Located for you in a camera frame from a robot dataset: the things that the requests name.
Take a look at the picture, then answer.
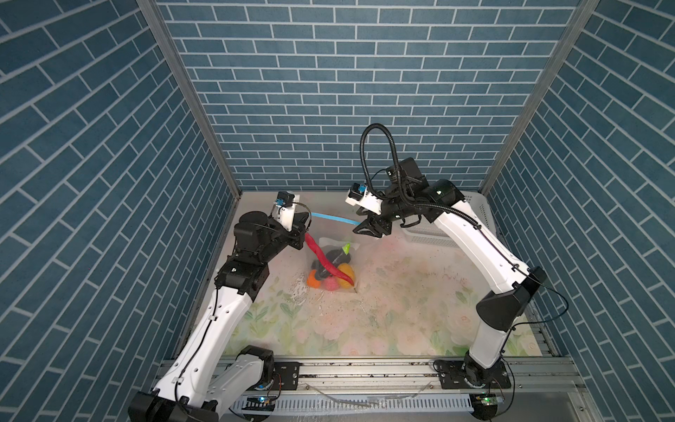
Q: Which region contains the dark purple toy eggplant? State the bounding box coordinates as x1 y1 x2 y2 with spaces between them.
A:
311 244 352 278

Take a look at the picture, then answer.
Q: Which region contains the clear zip top bag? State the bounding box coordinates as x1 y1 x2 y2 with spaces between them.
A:
305 213 364 293

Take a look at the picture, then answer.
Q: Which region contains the red toy chili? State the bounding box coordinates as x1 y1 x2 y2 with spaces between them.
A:
304 233 355 288

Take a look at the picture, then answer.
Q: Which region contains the orange toy fruit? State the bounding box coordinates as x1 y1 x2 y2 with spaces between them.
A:
307 270 322 289

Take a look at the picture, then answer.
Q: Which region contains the pink toy fruit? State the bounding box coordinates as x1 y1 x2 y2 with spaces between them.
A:
323 276 341 291

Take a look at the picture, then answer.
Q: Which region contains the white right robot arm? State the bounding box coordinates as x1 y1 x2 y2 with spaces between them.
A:
346 179 546 388

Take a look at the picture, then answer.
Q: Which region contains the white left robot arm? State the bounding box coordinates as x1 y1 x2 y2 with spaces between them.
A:
128 209 311 421

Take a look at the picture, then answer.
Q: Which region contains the white plastic basket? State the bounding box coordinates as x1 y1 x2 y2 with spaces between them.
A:
400 191 497 249

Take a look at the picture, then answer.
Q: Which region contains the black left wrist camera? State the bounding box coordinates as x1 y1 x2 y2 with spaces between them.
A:
271 191 299 232

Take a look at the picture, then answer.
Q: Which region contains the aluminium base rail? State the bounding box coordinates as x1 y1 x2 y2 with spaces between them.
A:
136 355 602 422

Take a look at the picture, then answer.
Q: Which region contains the aluminium left corner post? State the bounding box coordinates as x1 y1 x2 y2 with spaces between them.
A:
137 0 242 200

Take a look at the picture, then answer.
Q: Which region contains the aluminium corner post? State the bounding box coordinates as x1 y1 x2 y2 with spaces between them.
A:
478 0 599 196
137 0 242 200

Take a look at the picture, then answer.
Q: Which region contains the aluminium right corner post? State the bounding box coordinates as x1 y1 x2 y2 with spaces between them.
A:
478 0 599 196

